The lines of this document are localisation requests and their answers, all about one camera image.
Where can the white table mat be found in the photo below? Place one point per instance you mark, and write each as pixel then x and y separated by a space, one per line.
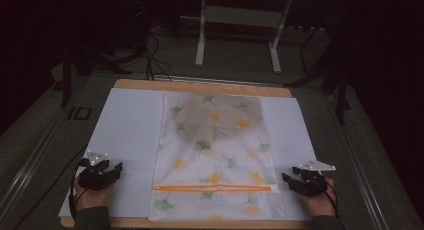
pixel 130 133

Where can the white metal stand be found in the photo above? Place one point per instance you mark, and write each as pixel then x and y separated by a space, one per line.
pixel 240 16

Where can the black metal stand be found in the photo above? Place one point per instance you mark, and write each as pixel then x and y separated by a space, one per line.
pixel 340 90
pixel 66 76

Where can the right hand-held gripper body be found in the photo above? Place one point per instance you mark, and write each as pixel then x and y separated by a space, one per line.
pixel 313 183

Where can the leaf print mesh laundry bag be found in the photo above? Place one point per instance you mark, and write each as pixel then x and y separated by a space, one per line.
pixel 216 156

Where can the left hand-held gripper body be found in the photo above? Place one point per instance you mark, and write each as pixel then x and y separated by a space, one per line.
pixel 91 180

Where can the person's left hand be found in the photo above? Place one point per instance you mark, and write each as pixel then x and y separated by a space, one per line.
pixel 91 198

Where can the person's right hand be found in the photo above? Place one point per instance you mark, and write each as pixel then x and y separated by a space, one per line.
pixel 318 203

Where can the metal floor rail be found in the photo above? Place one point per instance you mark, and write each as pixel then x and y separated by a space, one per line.
pixel 360 170
pixel 30 170

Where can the black floor socket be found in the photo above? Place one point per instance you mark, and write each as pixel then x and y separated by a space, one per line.
pixel 80 113

